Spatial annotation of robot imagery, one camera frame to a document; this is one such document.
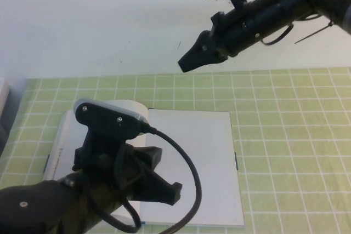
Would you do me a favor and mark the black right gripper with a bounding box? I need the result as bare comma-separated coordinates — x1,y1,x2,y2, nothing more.
178,0,311,73

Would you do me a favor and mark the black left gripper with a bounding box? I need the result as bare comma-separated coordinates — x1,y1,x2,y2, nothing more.
72,145,183,218

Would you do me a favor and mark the white hardcover book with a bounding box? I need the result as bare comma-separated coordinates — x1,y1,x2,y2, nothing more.
43,99,246,231

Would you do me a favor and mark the black zip tie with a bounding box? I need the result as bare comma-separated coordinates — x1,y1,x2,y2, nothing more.
294,21,335,44

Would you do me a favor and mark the green checked tablecloth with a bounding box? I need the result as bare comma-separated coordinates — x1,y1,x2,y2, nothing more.
0,66,351,234

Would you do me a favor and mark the white board with beige edge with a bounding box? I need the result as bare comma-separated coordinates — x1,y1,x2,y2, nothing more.
0,79,11,121

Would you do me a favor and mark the black left camera cable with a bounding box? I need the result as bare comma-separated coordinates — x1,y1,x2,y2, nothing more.
84,125,203,234

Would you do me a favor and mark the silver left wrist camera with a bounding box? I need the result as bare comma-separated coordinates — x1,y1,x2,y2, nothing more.
73,98,150,138

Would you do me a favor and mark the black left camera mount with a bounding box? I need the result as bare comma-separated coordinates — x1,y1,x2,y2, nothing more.
72,102,143,172

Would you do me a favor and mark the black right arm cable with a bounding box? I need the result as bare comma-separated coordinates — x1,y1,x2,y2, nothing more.
261,22,295,46

